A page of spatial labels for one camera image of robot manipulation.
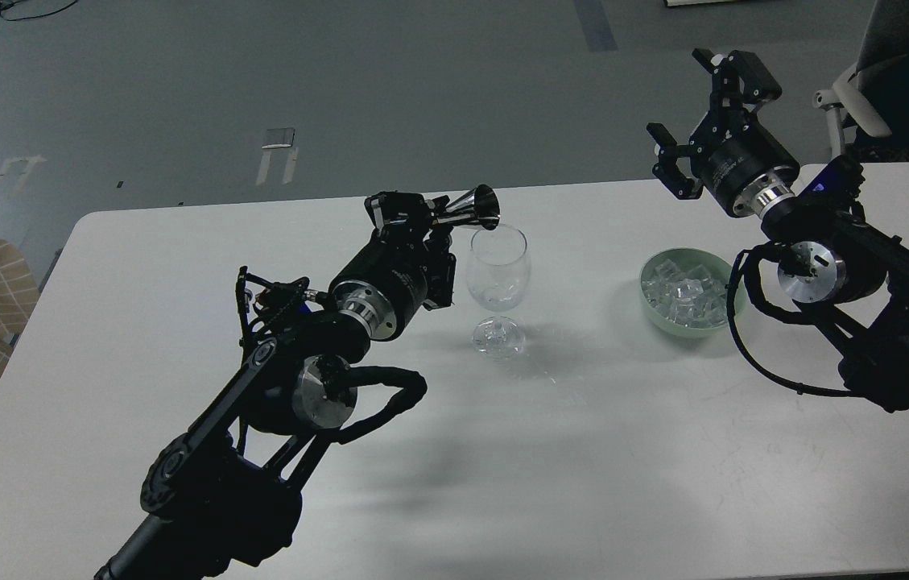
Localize steel cocktail jigger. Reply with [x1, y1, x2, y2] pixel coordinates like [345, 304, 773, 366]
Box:
[431, 184, 501, 230]

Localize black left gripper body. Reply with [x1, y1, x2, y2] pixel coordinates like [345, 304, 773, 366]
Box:
[329, 236, 457, 342]

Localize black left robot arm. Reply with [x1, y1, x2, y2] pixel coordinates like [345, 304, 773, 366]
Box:
[97, 184, 501, 579]

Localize grey white office chair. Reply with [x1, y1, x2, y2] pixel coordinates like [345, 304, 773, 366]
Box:
[817, 1, 909, 163]

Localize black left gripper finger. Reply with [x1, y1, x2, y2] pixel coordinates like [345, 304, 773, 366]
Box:
[424, 193, 475, 258]
[365, 192, 432, 242]

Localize clear wine glass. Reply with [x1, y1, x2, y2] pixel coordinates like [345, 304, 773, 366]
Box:
[466, 224, 531, 360]

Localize green bowl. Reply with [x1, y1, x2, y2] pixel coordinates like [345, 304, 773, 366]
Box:
[639, 247, 733, 339]

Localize clear ice cubes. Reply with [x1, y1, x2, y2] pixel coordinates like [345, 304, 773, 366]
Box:
[639, 258, 727, 329]

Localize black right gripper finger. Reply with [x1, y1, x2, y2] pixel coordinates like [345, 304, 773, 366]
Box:
[691, 48, 783, 142]
[647, 122, 704, 201]

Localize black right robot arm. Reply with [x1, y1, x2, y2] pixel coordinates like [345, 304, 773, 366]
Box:
[645, 48, 909, 412]

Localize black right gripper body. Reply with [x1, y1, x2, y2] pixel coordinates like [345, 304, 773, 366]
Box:
[691, 121, 800, 219]

